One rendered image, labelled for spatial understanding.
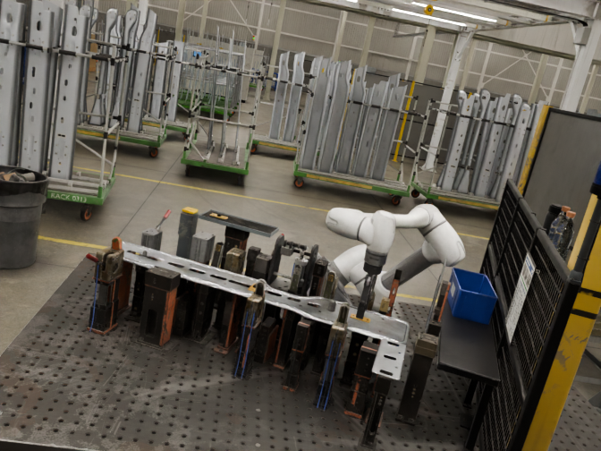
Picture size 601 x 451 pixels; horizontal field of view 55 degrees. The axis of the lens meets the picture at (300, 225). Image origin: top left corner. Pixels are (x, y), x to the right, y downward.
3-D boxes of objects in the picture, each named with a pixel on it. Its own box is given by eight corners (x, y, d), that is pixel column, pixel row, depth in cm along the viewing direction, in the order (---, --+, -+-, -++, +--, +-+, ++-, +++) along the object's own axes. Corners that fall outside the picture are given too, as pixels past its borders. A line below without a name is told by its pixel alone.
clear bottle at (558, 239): (546, 263, 211) (563, 211, 205) (544, 259, 217) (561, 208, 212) (564, 268, 210) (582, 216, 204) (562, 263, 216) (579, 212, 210)
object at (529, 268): (509, 347, 203) (536, 266, 195) (503, 323, 224) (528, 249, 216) (514, 349, 203) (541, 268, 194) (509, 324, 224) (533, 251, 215)
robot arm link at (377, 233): (393, 251, 232) (365, 241, 237) (403, 214, 227) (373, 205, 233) (384, 256, 222) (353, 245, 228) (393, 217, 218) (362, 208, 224)
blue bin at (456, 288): (452, 316, 251) (460, 289, 248) (444, 291, 281) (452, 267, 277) (489, 325, 250) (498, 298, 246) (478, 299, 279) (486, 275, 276)
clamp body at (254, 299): (226, 375, 233) (241, 297, 223) (237, 361, 244) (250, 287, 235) (248, 382, 231) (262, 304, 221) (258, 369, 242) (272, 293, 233)
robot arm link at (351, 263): (334, 259, 334) (366, 238, 333) (352, 286, 331) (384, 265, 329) (331, 259, 318) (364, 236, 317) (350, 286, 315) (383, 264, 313)
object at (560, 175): (555, 395, 421) (653, 124, 367) (537, 393, 420) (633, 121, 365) (486, 315, 549) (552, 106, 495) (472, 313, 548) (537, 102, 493)
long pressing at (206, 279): (93, 254, 250) (93, 251, 249) (121, 242, 271) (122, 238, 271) (405, 347, 223) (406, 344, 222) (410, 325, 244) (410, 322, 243)
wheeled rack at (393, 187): (290, 187, 919) (312, 75, 871) (290, 174, 1015) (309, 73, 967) (406, 209, 932) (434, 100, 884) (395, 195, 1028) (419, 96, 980)
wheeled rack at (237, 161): (246, 188, 853) (266, 67, 805) (178, 176, 840) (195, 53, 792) (246, 164, 1035) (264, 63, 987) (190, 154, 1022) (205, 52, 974)
